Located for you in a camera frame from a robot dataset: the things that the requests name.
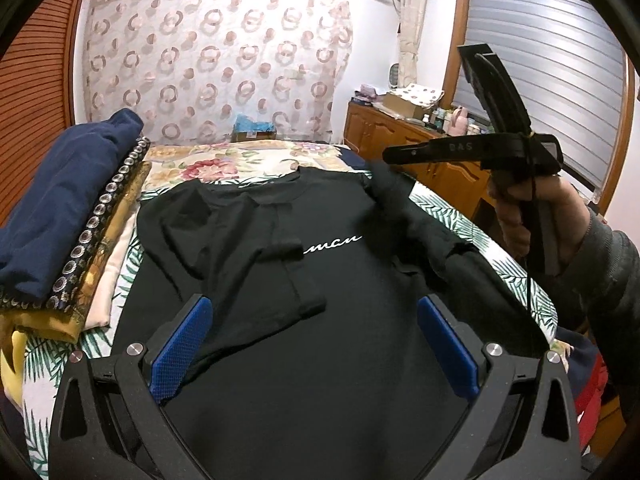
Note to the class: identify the folded navy garment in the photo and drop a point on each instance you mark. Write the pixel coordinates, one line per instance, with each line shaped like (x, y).
(60, 195)

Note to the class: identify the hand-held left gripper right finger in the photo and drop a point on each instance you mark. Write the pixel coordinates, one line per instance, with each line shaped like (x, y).
(447, 350)

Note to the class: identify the folded cream garment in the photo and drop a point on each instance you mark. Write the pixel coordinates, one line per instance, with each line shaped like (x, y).
(112, 280)

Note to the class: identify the floral blanket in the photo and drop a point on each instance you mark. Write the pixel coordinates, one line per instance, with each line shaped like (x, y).
(210, 160)

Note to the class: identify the blue plastic bag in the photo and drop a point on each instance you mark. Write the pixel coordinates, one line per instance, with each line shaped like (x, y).
(254, 122)

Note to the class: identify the black t-shirt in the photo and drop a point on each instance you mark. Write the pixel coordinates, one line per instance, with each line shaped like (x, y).
(325, 320)

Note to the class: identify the lace curtain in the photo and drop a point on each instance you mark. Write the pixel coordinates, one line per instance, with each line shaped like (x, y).
(412, 25)

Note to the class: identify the black garment with circle trim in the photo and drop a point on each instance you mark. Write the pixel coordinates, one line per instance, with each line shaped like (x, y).
(95, 220)

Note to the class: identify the wooden louvered door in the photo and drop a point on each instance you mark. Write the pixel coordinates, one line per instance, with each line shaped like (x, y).
(35, 75)

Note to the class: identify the purple tissue box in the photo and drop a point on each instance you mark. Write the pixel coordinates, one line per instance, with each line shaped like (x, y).
(369, 94)

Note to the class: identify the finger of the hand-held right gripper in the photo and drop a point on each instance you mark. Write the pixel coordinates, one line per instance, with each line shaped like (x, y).
(430, 151)

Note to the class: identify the small white fan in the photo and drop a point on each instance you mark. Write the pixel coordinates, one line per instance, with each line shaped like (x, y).
(395, 76)

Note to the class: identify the person's right forearm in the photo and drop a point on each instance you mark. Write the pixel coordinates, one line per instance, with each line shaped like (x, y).
(610, 285)

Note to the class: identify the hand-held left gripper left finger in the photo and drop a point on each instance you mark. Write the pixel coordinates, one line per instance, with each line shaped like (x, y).
(182, 345)

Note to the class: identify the dotted white cloth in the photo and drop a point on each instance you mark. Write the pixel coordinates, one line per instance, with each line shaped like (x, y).
(417, 92)

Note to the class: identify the pink kettle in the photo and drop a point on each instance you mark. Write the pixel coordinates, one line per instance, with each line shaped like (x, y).
(460, 122)

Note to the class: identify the leaf print blanket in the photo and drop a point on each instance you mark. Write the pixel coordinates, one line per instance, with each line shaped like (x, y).
(500, 265)

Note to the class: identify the red cloth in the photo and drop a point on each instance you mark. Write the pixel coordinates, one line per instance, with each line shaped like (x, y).
(590, 390)

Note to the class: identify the grey window blind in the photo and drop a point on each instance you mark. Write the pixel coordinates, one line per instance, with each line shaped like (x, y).
(550, 70)

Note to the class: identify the circle pattern curtain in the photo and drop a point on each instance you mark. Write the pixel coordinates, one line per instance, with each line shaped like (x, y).
(215, 55)

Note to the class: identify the wooden cabinet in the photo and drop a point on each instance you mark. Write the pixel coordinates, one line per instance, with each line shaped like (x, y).
(390, 135)

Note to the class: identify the folded mustard yellow garment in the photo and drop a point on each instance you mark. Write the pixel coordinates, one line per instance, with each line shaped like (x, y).
(107, 242)

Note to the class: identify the dark blue cloth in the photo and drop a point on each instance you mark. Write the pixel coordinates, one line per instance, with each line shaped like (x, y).
(355, 157)

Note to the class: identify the person's right hand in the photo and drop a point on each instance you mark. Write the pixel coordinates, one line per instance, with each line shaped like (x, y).
(565, 215)

